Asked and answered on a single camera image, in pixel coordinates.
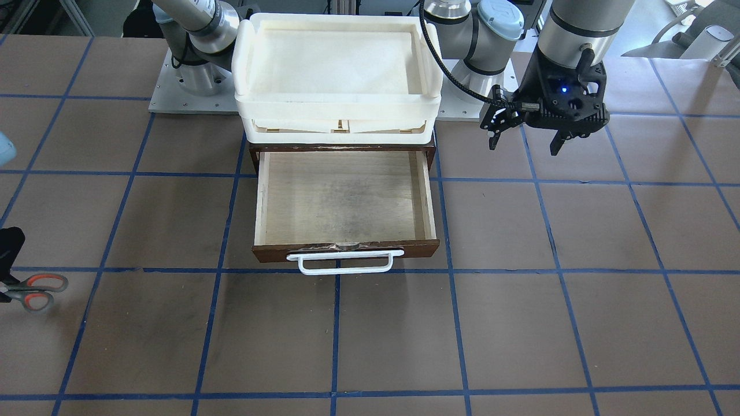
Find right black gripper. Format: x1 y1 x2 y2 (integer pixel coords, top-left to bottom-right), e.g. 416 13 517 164
1 226 25 303

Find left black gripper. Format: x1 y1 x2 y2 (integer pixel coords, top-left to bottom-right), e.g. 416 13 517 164
479 47 611 157

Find orange grey scissors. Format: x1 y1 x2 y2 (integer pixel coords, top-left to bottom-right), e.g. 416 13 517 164
10 272 69 313

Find wooden drawer with white handle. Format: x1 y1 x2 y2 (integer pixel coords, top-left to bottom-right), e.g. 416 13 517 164
252 150 441 276

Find dark brown wooden cabinet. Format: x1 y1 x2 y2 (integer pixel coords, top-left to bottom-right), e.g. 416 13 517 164
247 132 437 170

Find white plastic tray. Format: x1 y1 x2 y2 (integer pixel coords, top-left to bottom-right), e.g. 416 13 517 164
231 13 443 145

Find black braided cable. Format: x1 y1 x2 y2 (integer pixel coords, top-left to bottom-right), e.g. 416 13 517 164
417 0 504 106

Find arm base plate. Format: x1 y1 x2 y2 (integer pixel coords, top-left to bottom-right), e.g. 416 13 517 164
436 59 519 122
148 50 238 115

